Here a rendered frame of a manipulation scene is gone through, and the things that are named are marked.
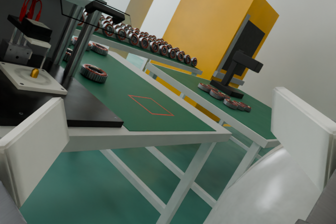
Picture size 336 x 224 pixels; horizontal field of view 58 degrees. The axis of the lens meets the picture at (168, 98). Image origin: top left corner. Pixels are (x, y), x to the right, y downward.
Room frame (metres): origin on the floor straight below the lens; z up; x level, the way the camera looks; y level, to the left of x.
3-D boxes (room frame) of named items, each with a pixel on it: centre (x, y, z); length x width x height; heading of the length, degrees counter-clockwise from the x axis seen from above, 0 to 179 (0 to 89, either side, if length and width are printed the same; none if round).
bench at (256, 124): (2.83, -0.69, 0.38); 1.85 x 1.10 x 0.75; 147
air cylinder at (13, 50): (0.92, 0.50, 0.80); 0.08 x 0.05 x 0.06; 147
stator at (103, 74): (1.23, 0.32, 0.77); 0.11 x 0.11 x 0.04
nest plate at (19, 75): (0.84, 0.38, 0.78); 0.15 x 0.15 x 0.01; 57
